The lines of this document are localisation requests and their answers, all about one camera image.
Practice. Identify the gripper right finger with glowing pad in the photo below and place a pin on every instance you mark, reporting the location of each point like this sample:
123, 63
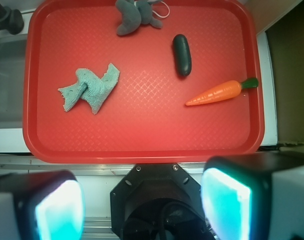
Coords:
258, 196

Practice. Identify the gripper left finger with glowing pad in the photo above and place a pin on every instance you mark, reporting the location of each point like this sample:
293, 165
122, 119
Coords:
41, 206

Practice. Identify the orange toy carrot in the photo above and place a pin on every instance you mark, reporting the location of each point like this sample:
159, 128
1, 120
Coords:
224, 91

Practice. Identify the teal microfibre cloth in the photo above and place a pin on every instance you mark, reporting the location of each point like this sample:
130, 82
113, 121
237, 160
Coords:
90, 88

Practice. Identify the red plastic tray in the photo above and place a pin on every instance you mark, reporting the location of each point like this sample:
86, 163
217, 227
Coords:
144, 119

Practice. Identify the metal sink basin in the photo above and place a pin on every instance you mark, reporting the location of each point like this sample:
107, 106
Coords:
12, 66

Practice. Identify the dark green toy cucumber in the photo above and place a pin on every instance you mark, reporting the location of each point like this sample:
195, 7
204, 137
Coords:
182, 55

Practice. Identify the black faucet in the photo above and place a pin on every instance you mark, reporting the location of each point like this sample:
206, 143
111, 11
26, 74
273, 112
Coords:
11, 20

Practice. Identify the grey plush toy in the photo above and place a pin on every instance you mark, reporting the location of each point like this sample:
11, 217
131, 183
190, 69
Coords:
138, 12

